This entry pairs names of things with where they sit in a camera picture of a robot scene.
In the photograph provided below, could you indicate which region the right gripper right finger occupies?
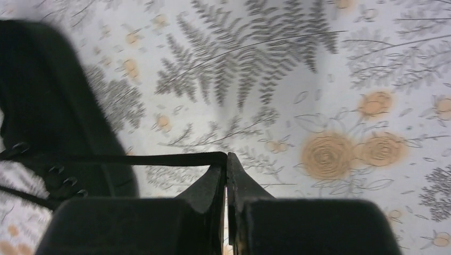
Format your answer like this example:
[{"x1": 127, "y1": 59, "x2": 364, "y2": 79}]
[{"x1": 227, "y1": 153, "x2": 401, "y2": 254}]

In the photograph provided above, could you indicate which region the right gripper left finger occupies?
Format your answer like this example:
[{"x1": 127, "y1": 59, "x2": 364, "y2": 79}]
[{"x1": 36, "y1": 166, "x2": 225, "y2": 254}]

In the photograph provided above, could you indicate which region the black sneaker with laces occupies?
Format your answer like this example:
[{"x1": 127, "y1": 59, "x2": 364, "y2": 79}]
[{"x1": 1, "y1": 20, "x2": 226, "y2": 211}]

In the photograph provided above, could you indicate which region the floral patterned table mat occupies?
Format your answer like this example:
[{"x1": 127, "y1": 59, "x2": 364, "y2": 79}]
[{"x1": 1, "y1": 1, "x2": 450, "y2": 254}]

